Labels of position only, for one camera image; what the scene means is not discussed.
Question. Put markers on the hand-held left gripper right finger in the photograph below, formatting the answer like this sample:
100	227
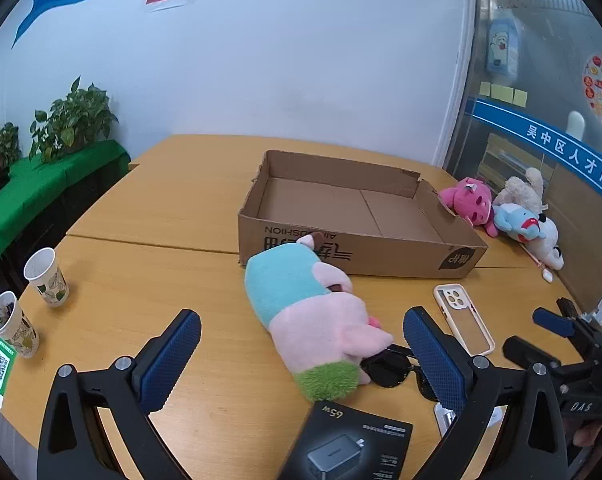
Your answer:
433	355

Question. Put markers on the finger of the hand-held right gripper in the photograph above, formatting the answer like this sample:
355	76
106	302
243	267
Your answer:
528	351
553	321

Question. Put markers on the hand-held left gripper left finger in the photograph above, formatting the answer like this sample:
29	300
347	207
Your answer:
168	355

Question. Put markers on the black sunglasses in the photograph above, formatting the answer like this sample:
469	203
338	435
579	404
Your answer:
388	367

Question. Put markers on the white clear phone case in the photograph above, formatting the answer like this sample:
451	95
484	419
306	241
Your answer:
463	317

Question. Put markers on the white grey packet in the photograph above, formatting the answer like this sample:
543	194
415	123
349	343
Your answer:
444	417

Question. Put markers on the brown cardboard box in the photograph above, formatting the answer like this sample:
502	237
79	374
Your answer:
381	255

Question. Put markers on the black charger box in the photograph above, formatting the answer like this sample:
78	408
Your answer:
351	445

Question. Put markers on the teal pink plush toy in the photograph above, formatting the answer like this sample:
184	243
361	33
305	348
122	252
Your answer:
306	320

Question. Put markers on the wooden desktop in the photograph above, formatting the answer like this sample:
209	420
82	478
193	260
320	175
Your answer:
156	270

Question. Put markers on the person's right hand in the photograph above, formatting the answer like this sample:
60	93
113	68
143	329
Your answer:
588	432

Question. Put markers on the pink stick with white tip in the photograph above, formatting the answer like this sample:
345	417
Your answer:
541	266

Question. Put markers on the white plush dog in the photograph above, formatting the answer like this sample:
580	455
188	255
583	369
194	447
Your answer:
548	242

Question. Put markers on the blue plush toy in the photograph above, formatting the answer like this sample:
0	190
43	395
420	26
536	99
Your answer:
516	222

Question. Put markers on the beige plush toy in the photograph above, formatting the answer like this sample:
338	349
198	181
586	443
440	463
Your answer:
523	192

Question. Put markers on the leaf print paper cup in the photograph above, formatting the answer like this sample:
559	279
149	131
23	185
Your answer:
48	280
13	327

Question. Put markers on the blue banner stripe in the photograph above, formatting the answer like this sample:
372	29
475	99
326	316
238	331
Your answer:
541	142

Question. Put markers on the white rounded figure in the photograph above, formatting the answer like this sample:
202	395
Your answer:
576	125

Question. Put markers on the green cloth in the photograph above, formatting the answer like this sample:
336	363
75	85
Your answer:
41	185

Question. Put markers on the yellow sticky note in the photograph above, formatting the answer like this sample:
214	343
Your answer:
486	88
508	93
497	91
520	97

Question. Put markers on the large green potted plant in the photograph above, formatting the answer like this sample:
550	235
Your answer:
73	120

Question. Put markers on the small green potted plant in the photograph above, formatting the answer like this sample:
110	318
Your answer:
1	142

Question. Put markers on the blue cartoon poster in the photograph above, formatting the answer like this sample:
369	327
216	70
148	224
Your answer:
501	47

